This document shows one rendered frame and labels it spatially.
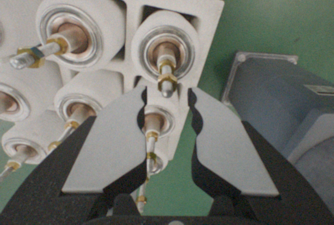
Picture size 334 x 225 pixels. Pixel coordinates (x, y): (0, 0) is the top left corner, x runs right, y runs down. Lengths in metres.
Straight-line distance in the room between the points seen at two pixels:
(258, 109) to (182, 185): 0.67
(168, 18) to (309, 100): 0.26
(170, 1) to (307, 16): 0.41
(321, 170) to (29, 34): 0.45
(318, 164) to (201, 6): 0.29
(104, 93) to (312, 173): 0.34
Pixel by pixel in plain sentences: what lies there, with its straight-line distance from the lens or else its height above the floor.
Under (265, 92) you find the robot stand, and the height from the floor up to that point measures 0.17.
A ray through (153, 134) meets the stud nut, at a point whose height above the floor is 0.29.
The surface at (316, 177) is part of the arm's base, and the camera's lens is 0.33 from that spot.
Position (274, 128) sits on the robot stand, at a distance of 0.37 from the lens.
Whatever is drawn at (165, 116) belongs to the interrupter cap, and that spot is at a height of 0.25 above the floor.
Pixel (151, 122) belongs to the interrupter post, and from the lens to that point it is 0.26.
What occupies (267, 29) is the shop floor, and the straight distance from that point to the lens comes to 0.54.
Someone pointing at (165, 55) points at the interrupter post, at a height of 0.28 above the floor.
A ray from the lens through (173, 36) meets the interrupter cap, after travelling 0.21.
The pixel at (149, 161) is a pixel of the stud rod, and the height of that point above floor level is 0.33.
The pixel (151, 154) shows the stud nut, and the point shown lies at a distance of 0.22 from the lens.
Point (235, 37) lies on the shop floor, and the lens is 0.50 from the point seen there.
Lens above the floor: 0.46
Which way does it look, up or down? 57 degrees down
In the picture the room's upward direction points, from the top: 179 degrees clockwise
